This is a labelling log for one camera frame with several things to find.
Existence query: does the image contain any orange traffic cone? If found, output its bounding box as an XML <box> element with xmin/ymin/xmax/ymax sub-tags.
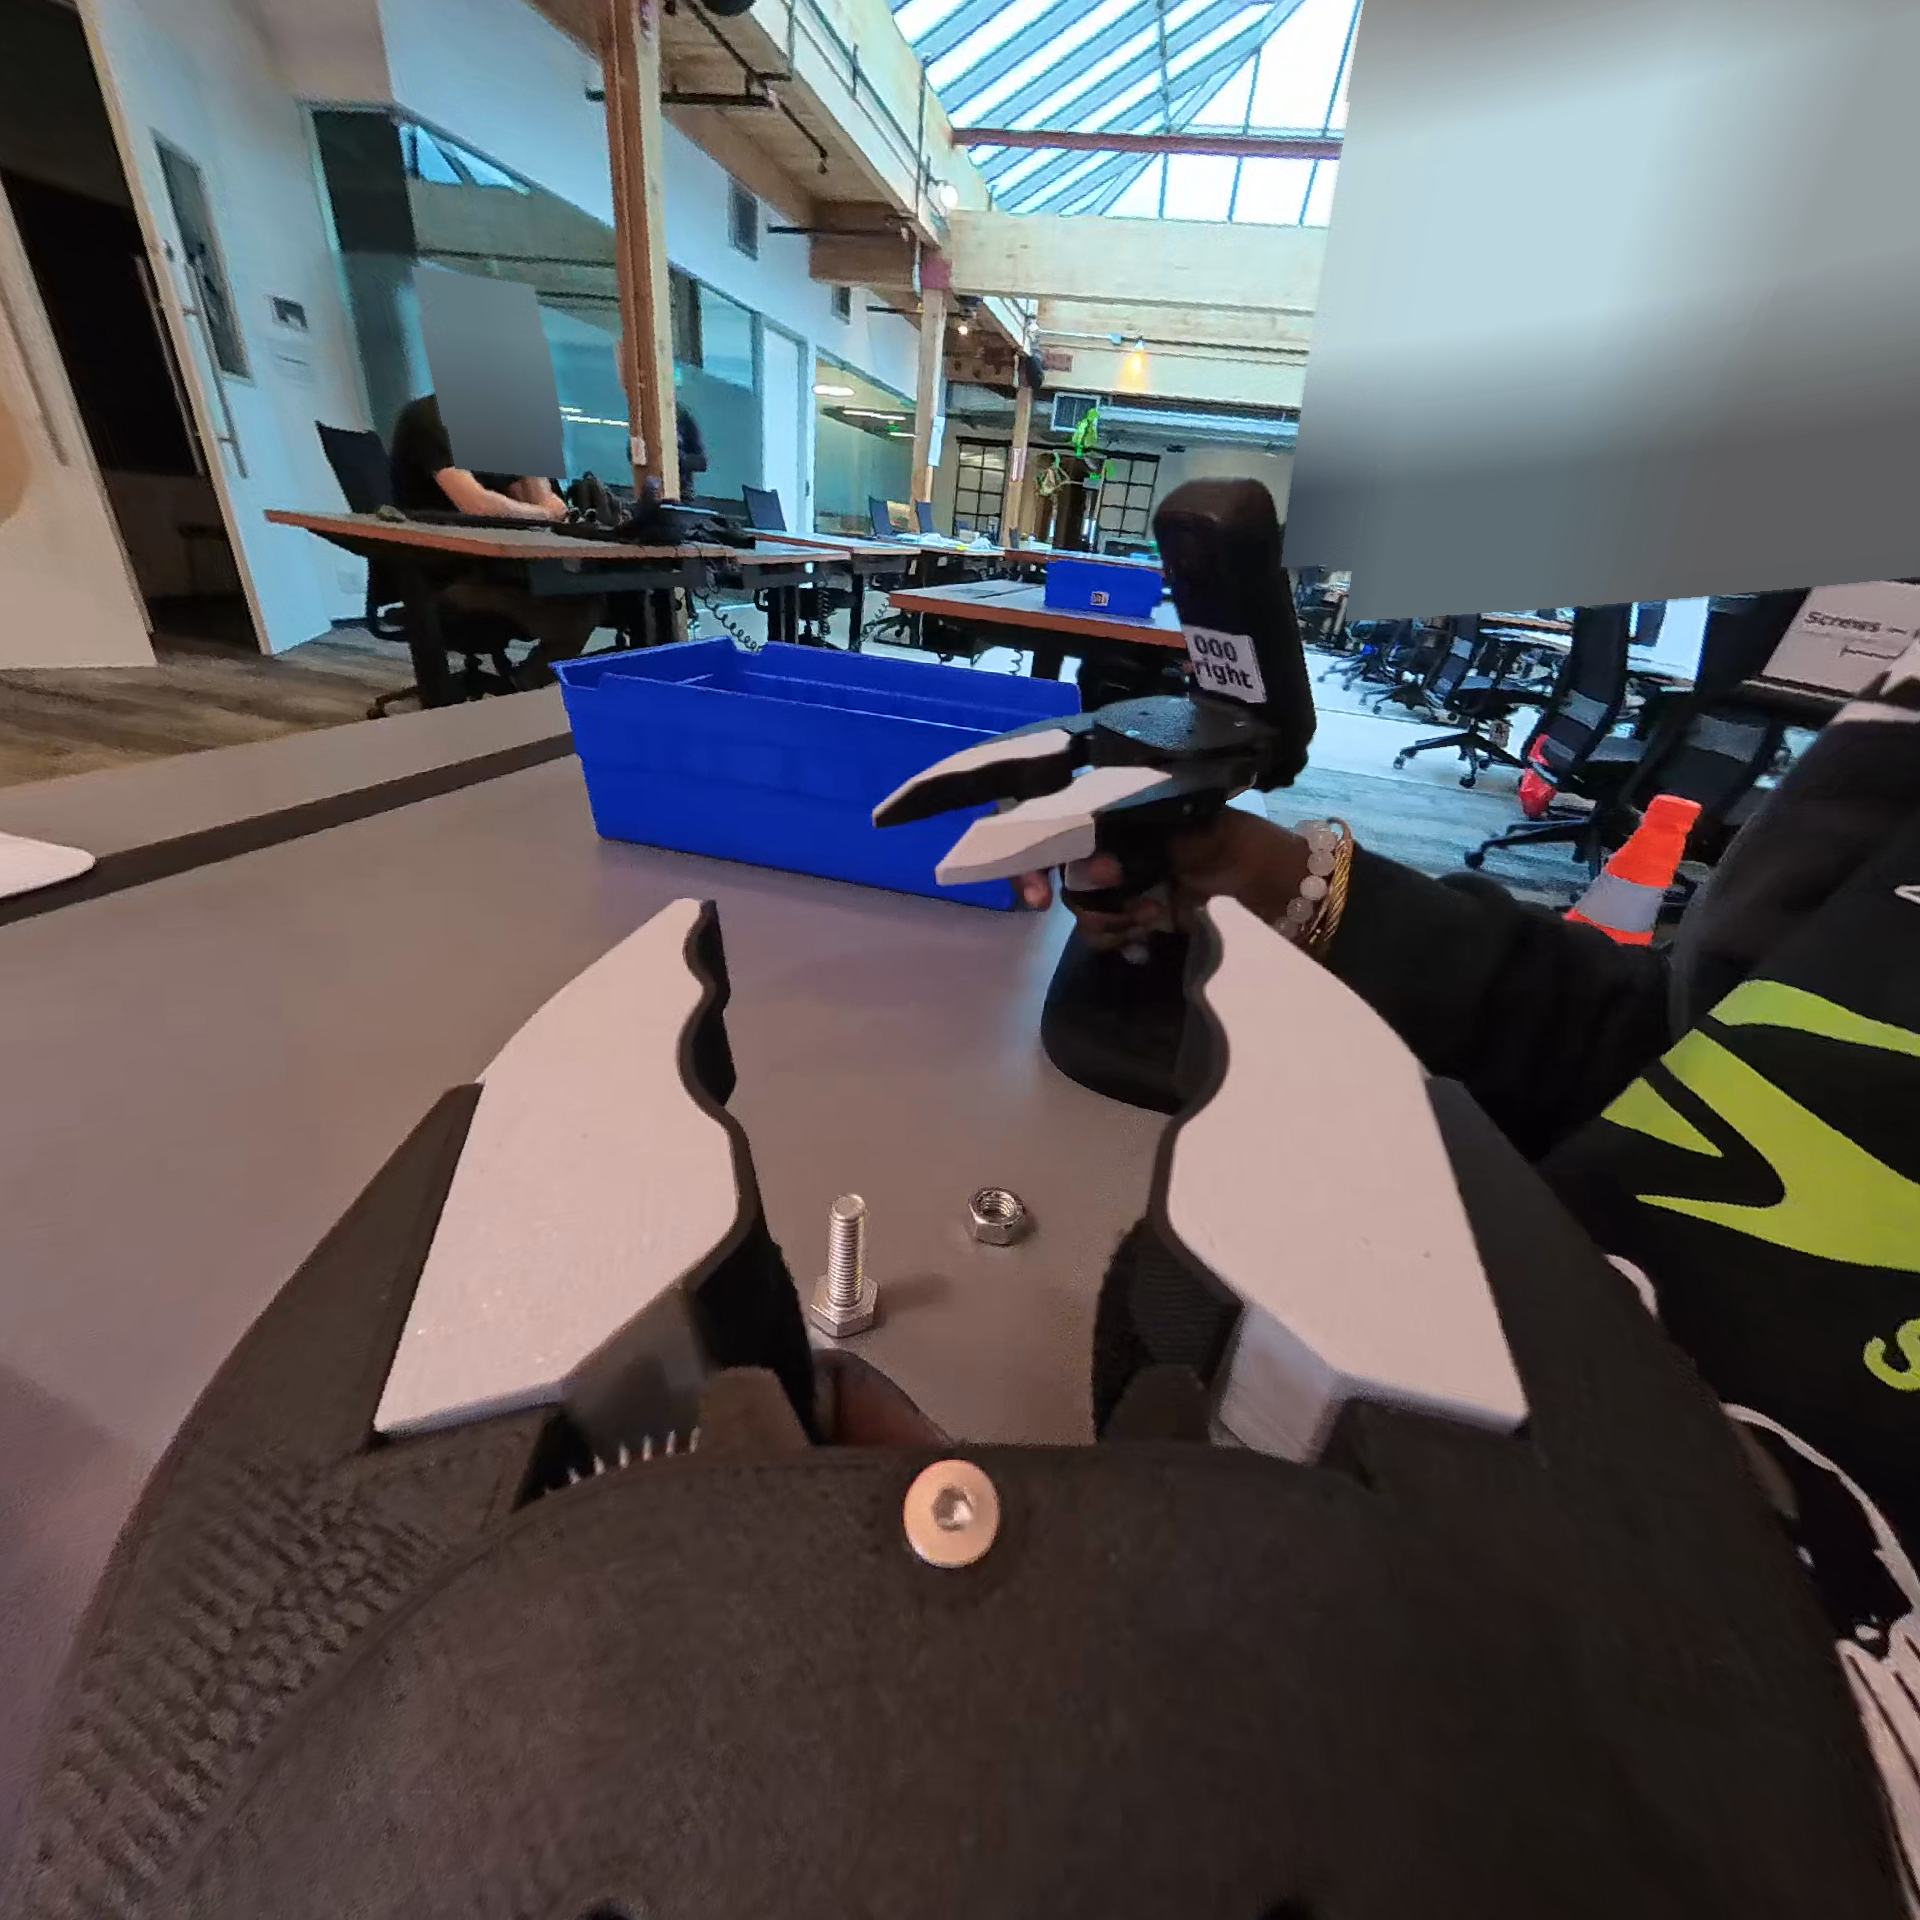
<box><xmin>1566</xmin><ymin>791</ymin><xmax>1705</xmax><ymax>947</ymax></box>

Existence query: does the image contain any person's right forearm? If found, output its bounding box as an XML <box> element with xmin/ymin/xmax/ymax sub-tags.
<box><xmin>1321</xmin><ymin>719</ymin><xmax>1818</xmax><ymax>1166</ymax></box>

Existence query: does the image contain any white desk sign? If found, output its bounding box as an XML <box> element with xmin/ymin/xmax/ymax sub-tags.
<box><xmin>1765</xmin><ymin>579</ymin><xmax>1920</xmax><ymax>697</ymax></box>

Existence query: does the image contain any silver hex bolt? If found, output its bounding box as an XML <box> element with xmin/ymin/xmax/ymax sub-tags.
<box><xmin>804</xmin><ymin>1192</ymin><xmax>884</xmax><ymax>1343</ymax></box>

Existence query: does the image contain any black printed shirt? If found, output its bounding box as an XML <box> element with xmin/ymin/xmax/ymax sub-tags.
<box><xmin>1561</xmin><ymin>675</ymin><xmax>1920</xmax><ymax>1920</ymax></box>

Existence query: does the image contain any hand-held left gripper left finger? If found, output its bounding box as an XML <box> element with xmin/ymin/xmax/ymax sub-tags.
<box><xmin>373</xmin><ymin>899</ymin><xmax>819</xmax><ymax>1457</ymax></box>

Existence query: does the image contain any blue plastic bin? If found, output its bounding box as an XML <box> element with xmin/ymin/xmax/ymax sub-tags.
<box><xmin>1042</xmin><ymin>556</ymin><xmax>1173</xmax><ymax>624</ymax></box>
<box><xmin>563</xmin><ymin>639</ymin><xmax>1083</xmax><ymax>912</ymax></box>

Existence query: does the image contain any wooden pillar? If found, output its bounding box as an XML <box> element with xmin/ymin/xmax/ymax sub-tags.
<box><xmin>592</xmin><ymin>0</ymin><xmax>687</xmax><ymax>499</ymax></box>

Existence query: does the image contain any person's left hand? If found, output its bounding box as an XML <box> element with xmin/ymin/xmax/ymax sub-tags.
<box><xmin>817</xmin><ymin>1349</ymin><xmax>956</xmax><ymax>1459</ymax></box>

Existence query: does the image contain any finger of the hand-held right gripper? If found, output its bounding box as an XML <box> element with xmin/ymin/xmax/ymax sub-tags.
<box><xmin>874</xmin><ymin>719</ymin><xmax>1083</xmax><ymax>834</ymax></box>
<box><xmin>937</xmin><ymin>765</ymin><xmax>1189</xmax><ymax>890</ymax></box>

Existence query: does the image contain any wooden office desk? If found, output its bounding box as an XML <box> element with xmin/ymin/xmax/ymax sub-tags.
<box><xmin>893</xmin><ymin>575</ymin><xmax>1189</xmax><ymax>708</ymax></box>
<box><xmin>264</xmin><ymin>504</ymin><xmax>933</xmax><ymax>708</ymax></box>

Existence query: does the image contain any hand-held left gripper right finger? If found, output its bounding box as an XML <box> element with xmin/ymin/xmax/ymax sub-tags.
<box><xmin>1096</xmin><ymin>894</ymin><xmax>1533</xmax><ymax>1466</ymax></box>

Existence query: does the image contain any white bead bracelet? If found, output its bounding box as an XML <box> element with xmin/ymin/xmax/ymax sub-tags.
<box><xmin>1284</xmin><ymin>816</ymin><xmax>1359</xmax><ymax>956</ymax></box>

